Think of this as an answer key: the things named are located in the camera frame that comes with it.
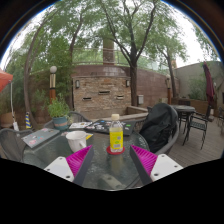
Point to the grey laptop with stickers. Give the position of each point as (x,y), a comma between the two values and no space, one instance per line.
(40,137)

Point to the black metal patio chair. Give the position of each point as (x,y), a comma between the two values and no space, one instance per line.
(198,125)

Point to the clear bottle with yellow label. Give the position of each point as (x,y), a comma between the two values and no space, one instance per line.
(116,138)

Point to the wooden lamp post with globe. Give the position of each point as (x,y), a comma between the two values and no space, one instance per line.
(52,88)

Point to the white ceramic mug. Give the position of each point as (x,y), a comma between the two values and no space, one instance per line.
(76,141)

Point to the tall dark-trunked tree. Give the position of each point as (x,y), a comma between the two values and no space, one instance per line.
(133,83)

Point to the blue and yellow striped cone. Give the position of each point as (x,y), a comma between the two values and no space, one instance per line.
(28,121)

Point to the black laptop with stickers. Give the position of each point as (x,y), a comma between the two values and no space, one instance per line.
(100,126)

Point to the folded maroon patio umbrella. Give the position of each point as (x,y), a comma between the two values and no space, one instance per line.
(209,86)

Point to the short wooden lamp post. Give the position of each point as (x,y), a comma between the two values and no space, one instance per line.
(168,90)

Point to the orange canopy tent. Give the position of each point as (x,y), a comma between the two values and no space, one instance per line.
(4,78)

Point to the black backpack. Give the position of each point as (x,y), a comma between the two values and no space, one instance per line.
(159,125)

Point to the small yellow packet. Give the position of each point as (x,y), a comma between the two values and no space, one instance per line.
(89,136)

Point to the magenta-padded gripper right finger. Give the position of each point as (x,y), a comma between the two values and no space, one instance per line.
(144,160)

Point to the green plant in blue pot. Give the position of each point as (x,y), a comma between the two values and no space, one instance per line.
(59,110)

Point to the round dark patio table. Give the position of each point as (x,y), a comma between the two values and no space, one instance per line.
(183,109)

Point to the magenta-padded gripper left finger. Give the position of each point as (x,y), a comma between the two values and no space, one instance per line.
(80,160)

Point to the black wall lamp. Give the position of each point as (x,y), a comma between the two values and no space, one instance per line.
(127,83)
(77,83)

